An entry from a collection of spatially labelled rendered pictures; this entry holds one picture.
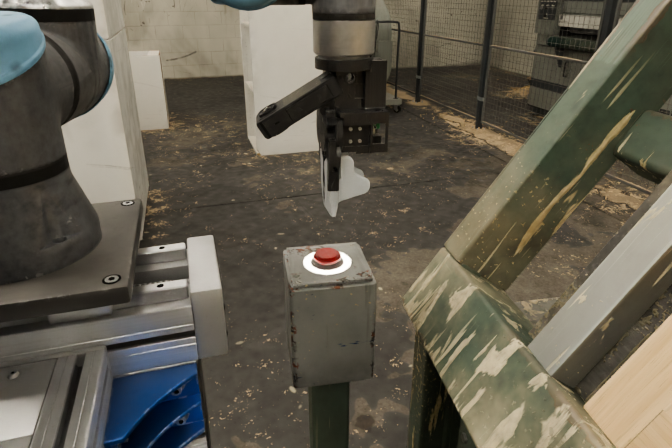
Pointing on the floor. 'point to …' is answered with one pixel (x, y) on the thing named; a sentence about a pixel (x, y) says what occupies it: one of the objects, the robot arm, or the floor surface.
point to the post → (329, 415)
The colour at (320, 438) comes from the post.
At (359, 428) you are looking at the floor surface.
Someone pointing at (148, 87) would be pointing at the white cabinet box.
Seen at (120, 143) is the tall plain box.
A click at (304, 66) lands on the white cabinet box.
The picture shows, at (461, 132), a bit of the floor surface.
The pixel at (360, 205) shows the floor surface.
